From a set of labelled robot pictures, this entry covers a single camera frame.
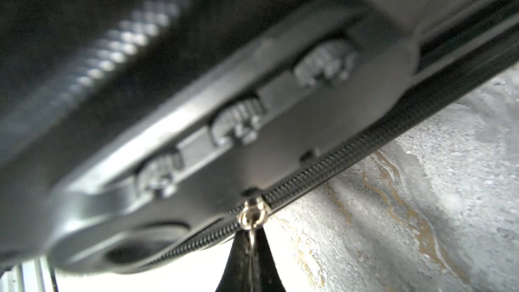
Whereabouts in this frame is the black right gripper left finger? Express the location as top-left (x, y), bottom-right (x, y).
top-left (216, 231), bottom-right (251, 292)

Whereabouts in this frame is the black hard-shell suitcase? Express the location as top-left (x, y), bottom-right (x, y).
top-left (1, 0), bottom-right (518, 273)

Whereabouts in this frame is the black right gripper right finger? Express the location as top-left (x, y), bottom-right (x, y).
top-left (251, 228), bottom-right (286, 292)

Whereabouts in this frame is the silver zipper pull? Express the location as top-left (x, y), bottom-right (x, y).
top-left (237, 196), bottom-right (272, 255)

